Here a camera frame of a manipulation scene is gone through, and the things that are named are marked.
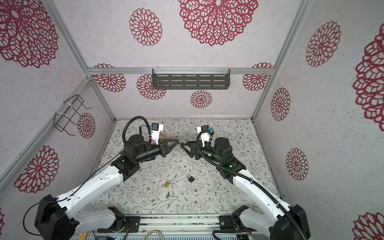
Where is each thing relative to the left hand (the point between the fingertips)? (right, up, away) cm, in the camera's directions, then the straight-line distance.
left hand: (178, 143), depth 70 cm
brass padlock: (-8, -25, +18) cm, 32 cm away
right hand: (+3, +1, -2) cm, 4 cm away
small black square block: (+6, -23, +20) cm, 31 cm away
